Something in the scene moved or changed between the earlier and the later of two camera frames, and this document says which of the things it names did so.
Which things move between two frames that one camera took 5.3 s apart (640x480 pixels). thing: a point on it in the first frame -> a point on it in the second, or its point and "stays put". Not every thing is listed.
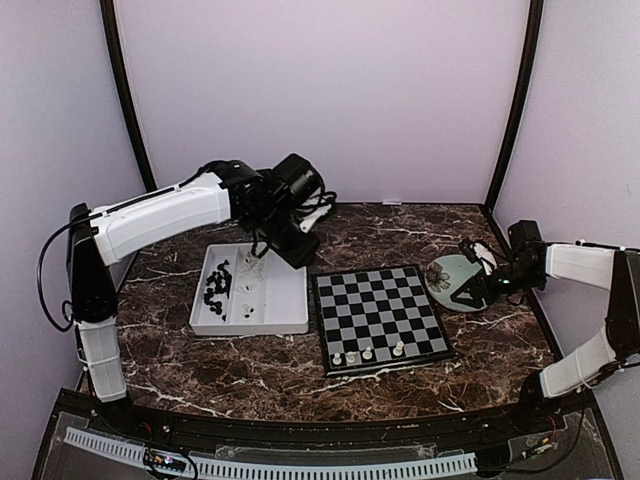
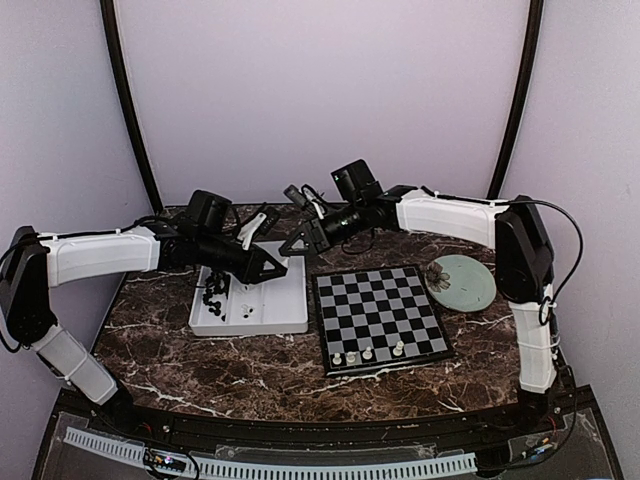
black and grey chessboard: [374, 308] stays put
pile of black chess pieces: [220, 283] stays put
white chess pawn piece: [367, 354] stays put
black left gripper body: [277, 228] -> [210, 255]
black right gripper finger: [476, 287] -> [288, 251]
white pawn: [399, 348] stays put
